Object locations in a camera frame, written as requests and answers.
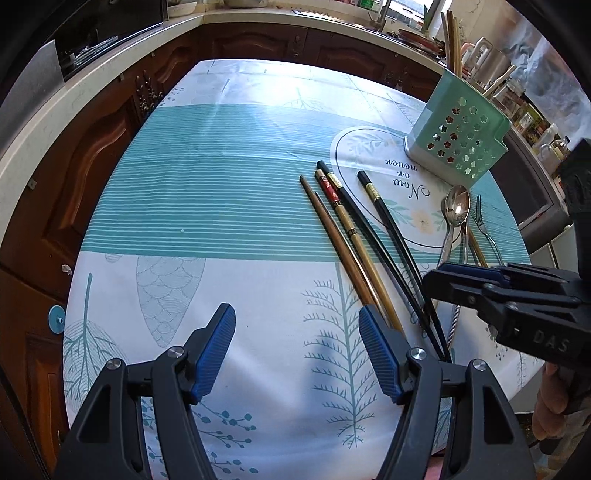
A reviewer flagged twisted steel chopstick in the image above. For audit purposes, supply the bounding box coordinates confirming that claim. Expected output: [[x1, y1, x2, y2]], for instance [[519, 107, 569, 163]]
[[447, 305, 461, 349]]

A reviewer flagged plain brown wooden chopstick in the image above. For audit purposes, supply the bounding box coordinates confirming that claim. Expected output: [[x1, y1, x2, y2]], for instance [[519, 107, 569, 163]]
[[300, 176, 380, 307]]

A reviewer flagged green perforated utensil holder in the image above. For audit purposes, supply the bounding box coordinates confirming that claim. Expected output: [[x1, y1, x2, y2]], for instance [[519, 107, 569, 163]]
[[404, 70, 511, 189]]

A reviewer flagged red gold decorated chopstick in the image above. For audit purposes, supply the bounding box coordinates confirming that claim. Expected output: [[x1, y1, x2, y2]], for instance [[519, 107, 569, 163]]
[[315, 168, 404, 334]]

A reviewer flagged black chopstick gold band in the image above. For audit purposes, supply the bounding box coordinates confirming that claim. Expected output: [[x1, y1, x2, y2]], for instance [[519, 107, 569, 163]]
[[317, 161, 451, 360]]

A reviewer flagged right hand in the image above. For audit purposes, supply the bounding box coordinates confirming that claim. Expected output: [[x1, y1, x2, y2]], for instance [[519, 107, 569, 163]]
[[532, 362, 568, 441]]

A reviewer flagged silver fork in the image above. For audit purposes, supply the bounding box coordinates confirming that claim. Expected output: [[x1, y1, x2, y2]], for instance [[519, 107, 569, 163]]
[[475, 195, 505, 266]]

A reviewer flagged large silver spoon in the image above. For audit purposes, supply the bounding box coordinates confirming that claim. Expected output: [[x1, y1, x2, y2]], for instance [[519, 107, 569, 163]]
[[438, 185, 471, 265]]

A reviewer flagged floral teal white tablecloth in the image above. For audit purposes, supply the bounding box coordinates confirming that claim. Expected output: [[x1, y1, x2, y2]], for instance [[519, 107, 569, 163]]
[[62, 58, 546, 480]]

